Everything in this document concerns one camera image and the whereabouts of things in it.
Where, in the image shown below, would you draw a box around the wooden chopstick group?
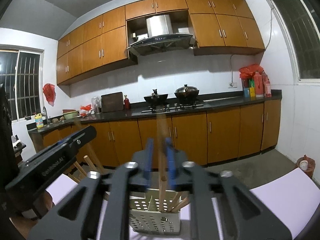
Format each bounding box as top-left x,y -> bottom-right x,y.
171,197 -> 189,212
157,114 -> 167,212
167,192 -> 182,212

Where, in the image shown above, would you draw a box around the green bowl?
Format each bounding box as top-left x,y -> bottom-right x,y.
63,109 -> 79,120

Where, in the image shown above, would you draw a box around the orange bag on counter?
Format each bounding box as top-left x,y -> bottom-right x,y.
79,104 -> 92,117

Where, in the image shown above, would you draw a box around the yellow detergent bottle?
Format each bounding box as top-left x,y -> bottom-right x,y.
35,113 -> 44,129

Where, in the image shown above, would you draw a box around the sink faucet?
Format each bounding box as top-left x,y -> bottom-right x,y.
43,106 -> 52,125

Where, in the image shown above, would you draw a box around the clear jar on counter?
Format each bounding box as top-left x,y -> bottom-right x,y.
91,96 -> 101,114

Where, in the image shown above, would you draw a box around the green perforated utensil holder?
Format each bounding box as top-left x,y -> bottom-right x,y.
129,189 -> 182,236

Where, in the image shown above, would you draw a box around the dark wooden cutting board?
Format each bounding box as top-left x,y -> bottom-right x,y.
101,92 -> 124,113

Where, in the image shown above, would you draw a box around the red sauce bottle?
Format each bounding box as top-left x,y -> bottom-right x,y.
124,95 -> 131,110

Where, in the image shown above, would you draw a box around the red stool with cup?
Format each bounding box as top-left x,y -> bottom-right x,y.
296,155 -> 316,178

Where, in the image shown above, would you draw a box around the lower wooden cabinets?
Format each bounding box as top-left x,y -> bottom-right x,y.
27,98 -> 281,167

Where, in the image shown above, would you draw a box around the wooden cabinets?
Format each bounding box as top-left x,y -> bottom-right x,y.
27,98 -> 281,167
56,0 -> 265,85

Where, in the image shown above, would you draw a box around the gas stove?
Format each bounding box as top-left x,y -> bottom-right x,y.
141,103 -> 204,114

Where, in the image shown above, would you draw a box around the left barred window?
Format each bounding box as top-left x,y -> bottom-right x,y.
1,48 -> 43,121

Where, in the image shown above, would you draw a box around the barred window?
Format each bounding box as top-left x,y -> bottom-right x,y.
1,48 -> 43,121
267,0 -> 319,84

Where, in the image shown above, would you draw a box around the black wok left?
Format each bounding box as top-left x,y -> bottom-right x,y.
144,89 -> 168,107

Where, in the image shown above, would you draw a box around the black lidded wok right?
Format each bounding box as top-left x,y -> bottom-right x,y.
175,84 -> 199,105

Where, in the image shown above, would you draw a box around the red oil bottles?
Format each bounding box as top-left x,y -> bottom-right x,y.
253,71 -> 272,98

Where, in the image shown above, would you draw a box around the colourful boxes on counter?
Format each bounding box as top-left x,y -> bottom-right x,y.
242,79 -> 255,98

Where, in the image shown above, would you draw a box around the stainless steel range hood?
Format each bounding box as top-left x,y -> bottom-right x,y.
127,10 -> 196,56

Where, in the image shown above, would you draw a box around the red bag on counter right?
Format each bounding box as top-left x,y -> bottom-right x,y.
239,64 -> 264,79

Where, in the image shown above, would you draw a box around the upper wooden cabinets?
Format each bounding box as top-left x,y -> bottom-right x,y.
56,0 -> 265,85

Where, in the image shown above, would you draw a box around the right barred window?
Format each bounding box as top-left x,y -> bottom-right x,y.
267,0 -> 319,84

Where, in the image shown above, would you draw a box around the red plastic bag on wall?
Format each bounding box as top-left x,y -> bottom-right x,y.
42,83 -> 56,107

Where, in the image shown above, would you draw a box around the wall power socket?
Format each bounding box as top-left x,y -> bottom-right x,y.
228,82 -> 238,89

